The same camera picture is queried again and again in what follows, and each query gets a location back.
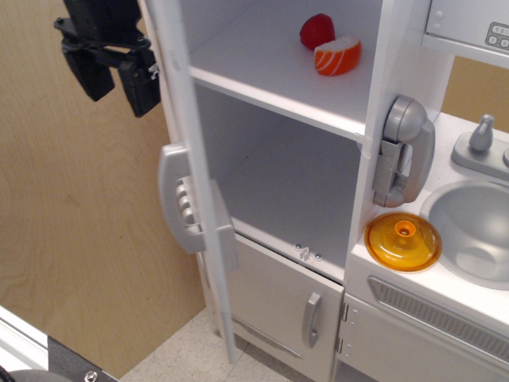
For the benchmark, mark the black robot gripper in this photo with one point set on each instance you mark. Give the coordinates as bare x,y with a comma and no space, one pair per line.
99,34

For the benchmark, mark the white toy fridge door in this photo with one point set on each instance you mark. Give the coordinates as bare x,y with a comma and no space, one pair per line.
165,26

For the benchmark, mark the grey ice dispenser panel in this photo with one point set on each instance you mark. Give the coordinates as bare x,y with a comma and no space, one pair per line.
224,231

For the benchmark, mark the red toy strawberry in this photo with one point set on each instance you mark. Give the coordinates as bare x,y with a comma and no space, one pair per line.
317,30

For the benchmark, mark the orange salmon sushi toy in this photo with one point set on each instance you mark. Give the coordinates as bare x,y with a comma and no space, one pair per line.
338,57

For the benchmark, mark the white lower freezer door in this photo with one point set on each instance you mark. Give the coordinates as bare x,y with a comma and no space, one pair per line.
268,293

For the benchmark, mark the white toy kitchen cabinet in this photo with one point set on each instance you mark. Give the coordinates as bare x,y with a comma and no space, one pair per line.
294,152

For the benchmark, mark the orange transparent pot lid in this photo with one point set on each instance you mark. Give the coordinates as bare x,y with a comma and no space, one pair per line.
403,242

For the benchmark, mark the grey toy faucet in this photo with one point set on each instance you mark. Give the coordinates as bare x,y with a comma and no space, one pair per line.
481,152

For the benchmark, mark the white oven door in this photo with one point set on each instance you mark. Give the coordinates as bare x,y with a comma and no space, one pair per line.
386,347

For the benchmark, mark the grey toy sink basin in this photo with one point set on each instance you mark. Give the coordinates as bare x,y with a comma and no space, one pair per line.
472,220

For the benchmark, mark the grey oven vent panel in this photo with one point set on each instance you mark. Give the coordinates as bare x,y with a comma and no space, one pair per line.
454,325

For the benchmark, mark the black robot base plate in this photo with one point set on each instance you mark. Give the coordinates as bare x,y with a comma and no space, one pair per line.
24,359

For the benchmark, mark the grey toy wall phone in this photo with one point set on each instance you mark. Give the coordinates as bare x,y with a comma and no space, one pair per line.
405,154

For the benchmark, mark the grey freezer door handle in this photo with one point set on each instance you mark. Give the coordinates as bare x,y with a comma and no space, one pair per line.
309,333

